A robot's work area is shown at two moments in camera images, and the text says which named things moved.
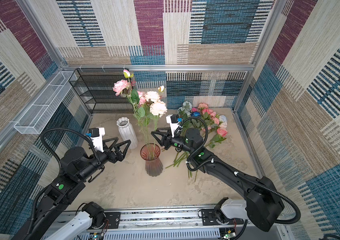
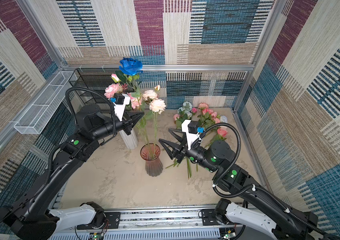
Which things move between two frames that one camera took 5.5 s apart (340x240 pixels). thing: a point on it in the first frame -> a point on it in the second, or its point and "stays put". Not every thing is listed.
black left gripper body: (112, 158) -> (126, 124)
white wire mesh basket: (34, 120) stays put
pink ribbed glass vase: (150, 152) stays put
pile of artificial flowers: (213, 127) stays put
